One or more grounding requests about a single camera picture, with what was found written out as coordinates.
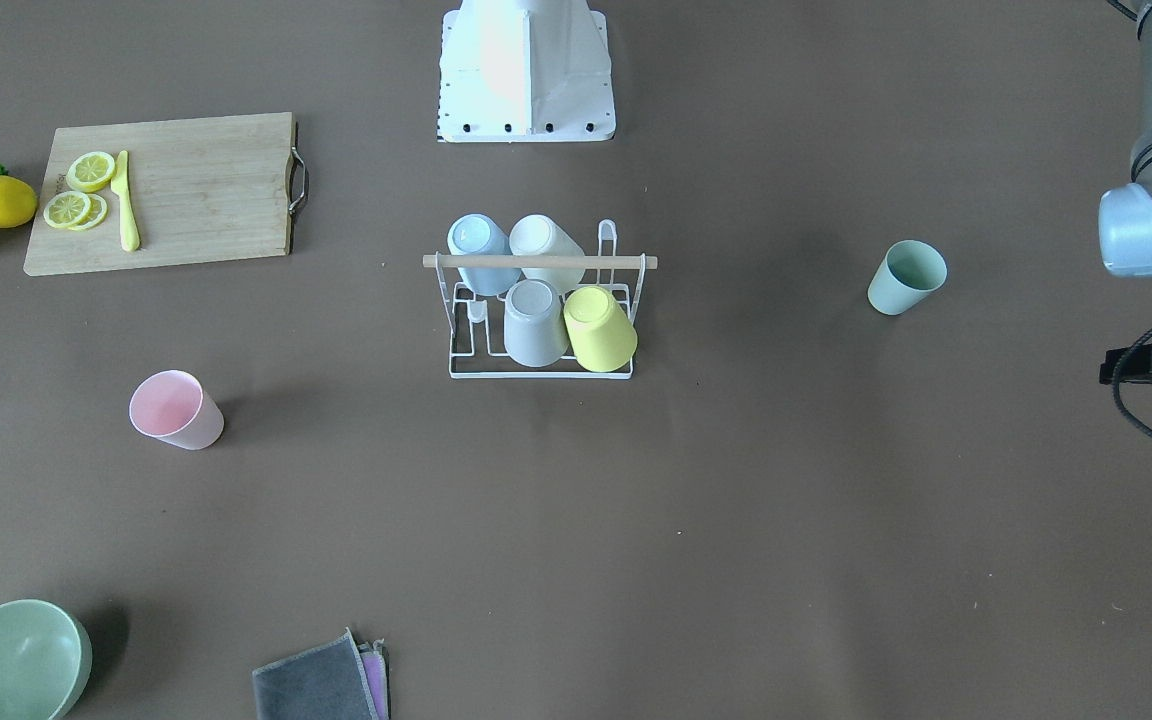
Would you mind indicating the pink cup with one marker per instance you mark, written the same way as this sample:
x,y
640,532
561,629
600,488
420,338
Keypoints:
x,y
173,407

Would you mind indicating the green cup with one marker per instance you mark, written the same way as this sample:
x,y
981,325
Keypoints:
x,y
909,271

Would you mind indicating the blue cup on rack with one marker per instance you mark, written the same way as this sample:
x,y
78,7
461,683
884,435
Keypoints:
x,y
478,235

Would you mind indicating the yellow cup on rack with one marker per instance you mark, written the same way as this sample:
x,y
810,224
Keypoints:
x,y
602,338

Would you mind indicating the grey cup on rack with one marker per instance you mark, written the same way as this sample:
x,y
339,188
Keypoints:
x,y
534,330

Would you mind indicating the white cup on rack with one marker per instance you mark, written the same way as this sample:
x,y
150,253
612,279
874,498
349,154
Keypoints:
x,y
536,235

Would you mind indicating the lemon slice lower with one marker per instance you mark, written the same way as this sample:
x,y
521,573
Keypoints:
x,y
68,210

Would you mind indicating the lemon slice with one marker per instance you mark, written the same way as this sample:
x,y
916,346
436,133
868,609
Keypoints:
x,y
68,210
91,172

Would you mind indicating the lemon slice hidden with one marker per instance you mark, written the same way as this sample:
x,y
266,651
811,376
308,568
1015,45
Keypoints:
x,y
99,209

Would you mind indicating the yellow plastic knife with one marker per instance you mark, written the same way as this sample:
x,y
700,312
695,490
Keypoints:
x,y
120,184

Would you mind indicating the lemon slice top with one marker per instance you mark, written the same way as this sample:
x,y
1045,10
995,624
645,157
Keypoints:
x,y
91,172

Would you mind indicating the wooden cutting board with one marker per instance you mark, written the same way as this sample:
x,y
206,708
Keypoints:
x,y
203,190

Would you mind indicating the green bowl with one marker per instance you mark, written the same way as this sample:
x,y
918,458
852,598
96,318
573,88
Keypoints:
x,y
45,660

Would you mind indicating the grey cloth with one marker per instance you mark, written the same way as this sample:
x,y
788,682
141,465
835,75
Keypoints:
x,y
326,682

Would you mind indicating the purple cloth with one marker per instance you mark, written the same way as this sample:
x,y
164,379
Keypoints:
x,y
374,661

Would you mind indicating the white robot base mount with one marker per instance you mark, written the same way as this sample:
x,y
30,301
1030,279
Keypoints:
x,y
525,72

